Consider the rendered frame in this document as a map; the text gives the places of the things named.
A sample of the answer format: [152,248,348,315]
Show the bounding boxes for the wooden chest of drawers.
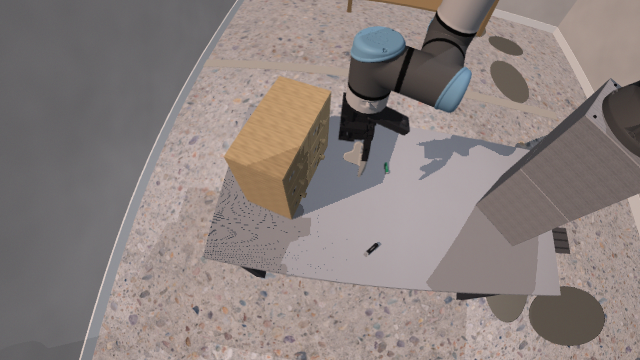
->
[224,76,331,220]

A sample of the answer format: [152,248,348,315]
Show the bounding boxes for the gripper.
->
[338,92,377,177]

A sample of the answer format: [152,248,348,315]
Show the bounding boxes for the black aa battery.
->
[365,243,378,255]

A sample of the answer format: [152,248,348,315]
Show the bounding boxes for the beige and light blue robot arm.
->
[346,0,640,157]

